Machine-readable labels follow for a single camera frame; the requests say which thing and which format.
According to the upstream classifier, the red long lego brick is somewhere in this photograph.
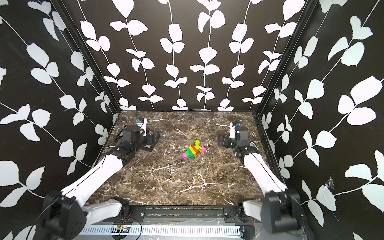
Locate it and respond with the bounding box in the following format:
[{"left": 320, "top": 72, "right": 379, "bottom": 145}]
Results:
[{"left": 191, "top": 146, "right": 199, "bottom": 155}]

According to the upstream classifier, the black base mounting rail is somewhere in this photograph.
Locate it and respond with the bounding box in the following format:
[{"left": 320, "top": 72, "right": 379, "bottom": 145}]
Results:
[{"left": 113, "top": 204, "right": 307, "bottom": 224}]

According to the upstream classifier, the small circuit board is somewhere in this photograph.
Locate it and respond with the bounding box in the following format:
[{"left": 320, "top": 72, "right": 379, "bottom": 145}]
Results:
[{"left": 111, "top": 225, "right": 131, "bottom": 236}]

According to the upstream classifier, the dark green long lego brick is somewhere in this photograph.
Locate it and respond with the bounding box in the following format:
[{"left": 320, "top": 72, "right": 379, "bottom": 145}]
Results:
[{"left": 186, "top": 149, "right": 194, "bottom": 159}]

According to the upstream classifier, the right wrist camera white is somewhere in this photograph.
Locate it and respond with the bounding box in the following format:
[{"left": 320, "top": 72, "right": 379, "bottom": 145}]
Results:
[{"left": 229, "top": 122, "right": 240, "bottom": 139}]

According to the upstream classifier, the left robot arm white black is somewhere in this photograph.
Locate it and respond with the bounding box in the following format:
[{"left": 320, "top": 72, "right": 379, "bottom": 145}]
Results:
[{"left": 37, "top": 124, "right": 161, "bottom": 240}]

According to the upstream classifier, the white slotted cable duct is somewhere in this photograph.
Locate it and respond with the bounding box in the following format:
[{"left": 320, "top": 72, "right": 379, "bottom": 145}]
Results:
[{"left": 80, "top": 225, "right": 243, "bottom": 237}]

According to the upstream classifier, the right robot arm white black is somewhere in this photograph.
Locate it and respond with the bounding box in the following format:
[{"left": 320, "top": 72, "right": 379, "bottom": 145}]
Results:
[{"left": 219, "top": 123, "right": 305, "bottom": 234}]

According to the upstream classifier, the lime rectangular lego brick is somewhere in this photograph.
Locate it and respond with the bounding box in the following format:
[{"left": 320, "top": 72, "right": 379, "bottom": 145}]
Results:
[{"left": 188, "top": 146, "right": 196, "bottom": 157}]

